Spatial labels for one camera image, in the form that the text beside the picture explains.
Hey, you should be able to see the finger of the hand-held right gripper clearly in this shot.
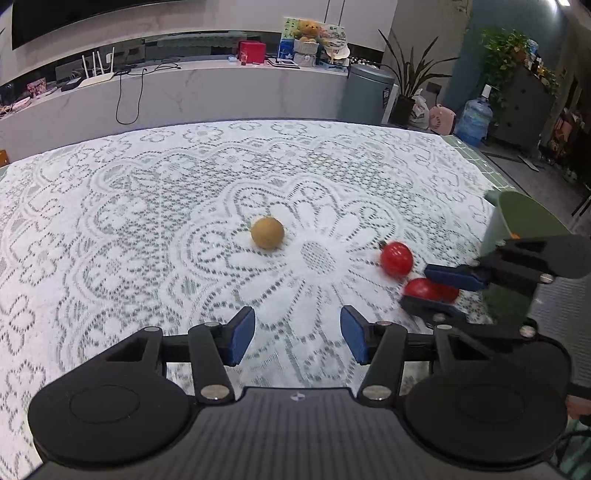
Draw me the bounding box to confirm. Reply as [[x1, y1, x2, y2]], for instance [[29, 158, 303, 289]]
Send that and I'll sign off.
[[424, 234, 591, 292], [398, 295, 537, 341]]

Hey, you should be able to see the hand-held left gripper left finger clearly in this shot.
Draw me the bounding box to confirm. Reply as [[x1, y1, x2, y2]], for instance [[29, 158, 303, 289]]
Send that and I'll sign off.
[[99, 305, 256, 403]]

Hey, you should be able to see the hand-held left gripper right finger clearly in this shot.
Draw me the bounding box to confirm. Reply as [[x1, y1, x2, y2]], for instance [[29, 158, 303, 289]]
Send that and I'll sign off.
[[340, 305, 500, 403]]

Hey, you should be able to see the red tomato with stem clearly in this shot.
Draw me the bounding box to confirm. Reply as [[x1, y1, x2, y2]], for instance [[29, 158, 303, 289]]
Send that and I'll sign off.
[[379, 241, 414, 278]]

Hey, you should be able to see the green colander bowl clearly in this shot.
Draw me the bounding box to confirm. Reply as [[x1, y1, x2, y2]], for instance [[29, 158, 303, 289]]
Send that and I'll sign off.
[[480, 190, 573, 324]]

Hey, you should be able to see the brown kiwi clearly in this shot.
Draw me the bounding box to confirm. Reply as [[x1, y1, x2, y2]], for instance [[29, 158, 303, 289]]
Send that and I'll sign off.
[[250, 217, 286, 250]]

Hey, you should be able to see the person's right forearm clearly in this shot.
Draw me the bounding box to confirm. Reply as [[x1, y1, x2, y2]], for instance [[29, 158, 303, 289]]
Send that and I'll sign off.
[[566, 396, 591, 422]]

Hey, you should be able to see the striped teal clothing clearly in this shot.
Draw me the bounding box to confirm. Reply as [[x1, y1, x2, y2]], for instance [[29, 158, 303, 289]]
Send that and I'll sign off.
[[551, 418, 591, 480]]

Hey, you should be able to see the green tablecloth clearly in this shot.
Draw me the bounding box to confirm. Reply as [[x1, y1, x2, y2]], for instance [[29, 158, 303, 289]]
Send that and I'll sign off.
[[443, 131, 514, 191]]

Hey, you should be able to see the pink heater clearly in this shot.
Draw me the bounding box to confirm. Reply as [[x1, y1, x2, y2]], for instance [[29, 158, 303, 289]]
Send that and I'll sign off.
[[428, 105, 458, 136]]

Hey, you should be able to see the blue water bottle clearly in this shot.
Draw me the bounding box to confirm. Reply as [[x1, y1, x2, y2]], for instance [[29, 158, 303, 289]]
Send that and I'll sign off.
[[456, 84, 494, 147]]

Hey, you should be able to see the white lace tablecloth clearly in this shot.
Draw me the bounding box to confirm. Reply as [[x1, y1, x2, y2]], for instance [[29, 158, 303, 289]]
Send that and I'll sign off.
[[0, 119, 591, 462]]

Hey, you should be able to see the white plastic bag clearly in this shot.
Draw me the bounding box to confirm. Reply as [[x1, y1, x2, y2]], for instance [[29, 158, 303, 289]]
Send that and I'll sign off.
[[409, 95, 432, 130]]

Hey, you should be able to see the dark grey cabinet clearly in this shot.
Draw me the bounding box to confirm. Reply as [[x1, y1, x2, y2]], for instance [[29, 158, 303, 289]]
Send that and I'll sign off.
[[496, 65, 557, 151]]

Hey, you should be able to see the cluttered shelf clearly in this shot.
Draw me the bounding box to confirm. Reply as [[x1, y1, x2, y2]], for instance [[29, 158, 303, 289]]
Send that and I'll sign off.
[[540, 69, 591, 185]]

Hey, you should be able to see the grey trash bin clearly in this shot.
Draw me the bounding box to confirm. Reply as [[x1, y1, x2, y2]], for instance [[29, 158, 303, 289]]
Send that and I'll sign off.
[[339, 64, 397, 124]]

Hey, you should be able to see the potted long-leaf plant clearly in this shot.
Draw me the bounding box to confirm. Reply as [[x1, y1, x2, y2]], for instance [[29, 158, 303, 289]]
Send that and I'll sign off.
[[379, 30, 460, 127]]

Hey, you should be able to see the leafy pothos plant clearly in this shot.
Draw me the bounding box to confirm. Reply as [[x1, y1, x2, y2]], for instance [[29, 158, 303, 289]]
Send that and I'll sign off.
[[480, 28, 561, 93]]

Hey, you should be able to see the white tv console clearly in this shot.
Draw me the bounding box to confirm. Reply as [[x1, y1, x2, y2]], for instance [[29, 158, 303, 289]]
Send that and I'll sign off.
[[0, 62, 352, 162]]

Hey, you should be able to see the white basket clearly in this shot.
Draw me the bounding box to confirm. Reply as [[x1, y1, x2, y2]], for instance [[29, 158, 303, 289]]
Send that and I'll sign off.
[[294, 39, 319, 68]]

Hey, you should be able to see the red box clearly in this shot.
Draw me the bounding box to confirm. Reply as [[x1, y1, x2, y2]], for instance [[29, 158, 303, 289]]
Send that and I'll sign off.
[[238, 41, 267, 65]]

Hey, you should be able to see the teddy bear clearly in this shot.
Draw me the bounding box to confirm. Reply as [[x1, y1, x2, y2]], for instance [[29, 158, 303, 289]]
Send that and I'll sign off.
[[295, 19, 321, 44]]

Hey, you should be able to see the white router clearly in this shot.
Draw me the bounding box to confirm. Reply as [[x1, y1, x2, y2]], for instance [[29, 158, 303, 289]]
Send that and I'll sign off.
[[76, 51, 116, 89]]

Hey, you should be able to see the black television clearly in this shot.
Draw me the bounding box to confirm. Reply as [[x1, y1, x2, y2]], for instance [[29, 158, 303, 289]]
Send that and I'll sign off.
[[10, 0, 301, 51]]

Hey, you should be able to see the black cable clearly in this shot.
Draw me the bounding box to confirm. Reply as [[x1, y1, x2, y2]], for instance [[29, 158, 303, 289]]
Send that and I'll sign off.
[[115, 64, 182, 125]]

